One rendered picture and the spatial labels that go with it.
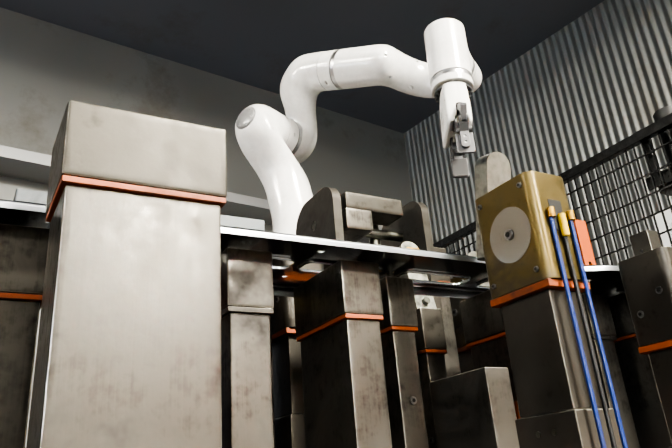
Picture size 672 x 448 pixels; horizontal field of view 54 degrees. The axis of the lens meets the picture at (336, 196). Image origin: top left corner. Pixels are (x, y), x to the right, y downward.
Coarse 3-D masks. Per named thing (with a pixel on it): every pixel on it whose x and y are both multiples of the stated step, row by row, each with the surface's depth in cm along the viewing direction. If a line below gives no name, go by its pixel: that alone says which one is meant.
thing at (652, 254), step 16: (640, 256) 79; (656, 256) 77; (624, 272) 81; (640, 272) 79; (656, 272) 77; (624, 288) 81; (640, 288) 79; (656, 288) 77; (640, 304) 78; (656, 304) 77; (640, 320) 78; (656, 320) 76; (640, 336) 78; (656, 336) 76; (640, 352) 78; (656, 352) 76; (656, 368) 76
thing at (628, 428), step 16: (608, 304) 96; (608, 320) 95; (592, 336) 92; (608, 336) 93; (608, 352) 92; (624, 384) 92; (608, 400) 89; (624, 400) 90; (624, 416) 89; (624, 432) 88
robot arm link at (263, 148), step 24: (240, 120) 148; (264, 120) 146; (288, 120) 154; (240, 144) 148; (264, 144) 146; (288, 144) 153; (264, 168) 147; (288, 168) 146; (288, 192) 143; (288, 216) 140
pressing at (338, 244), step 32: (32, 224) 60; (288, 256) 73; (320, 256) 74; (352, 256) 75; (384, 256) 76; (416, 256) 77; (448, 256) 75; (288, 288) 85; (416, 288) 89; (448, 288) 91; (480, 288) 93; (608, 288) 97
